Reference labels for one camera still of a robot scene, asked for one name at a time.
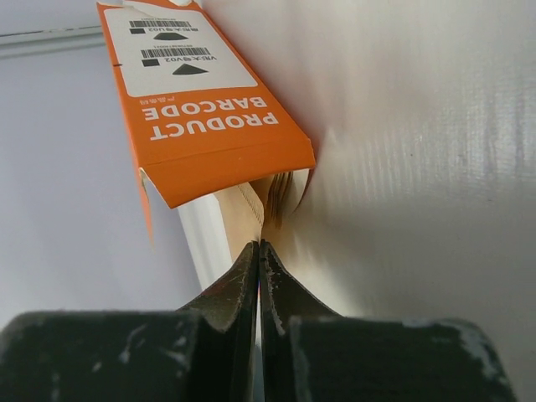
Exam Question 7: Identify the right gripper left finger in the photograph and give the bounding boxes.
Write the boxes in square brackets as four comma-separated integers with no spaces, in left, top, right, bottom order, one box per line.
[1,241,259,401]

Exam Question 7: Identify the aluminium frame rail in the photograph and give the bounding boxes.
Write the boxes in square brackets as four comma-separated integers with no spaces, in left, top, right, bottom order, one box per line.
[1,26,105,59]

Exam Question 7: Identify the orange coffee filter package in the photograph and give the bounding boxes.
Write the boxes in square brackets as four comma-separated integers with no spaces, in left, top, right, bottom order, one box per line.
[95,0,316,248]

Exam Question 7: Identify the brown paper filter stack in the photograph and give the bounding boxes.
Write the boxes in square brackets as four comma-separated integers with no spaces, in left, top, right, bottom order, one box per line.
[217,169,313,248]

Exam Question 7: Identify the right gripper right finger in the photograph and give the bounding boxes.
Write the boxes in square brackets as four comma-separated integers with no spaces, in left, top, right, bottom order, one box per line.
[259,241,516,401]

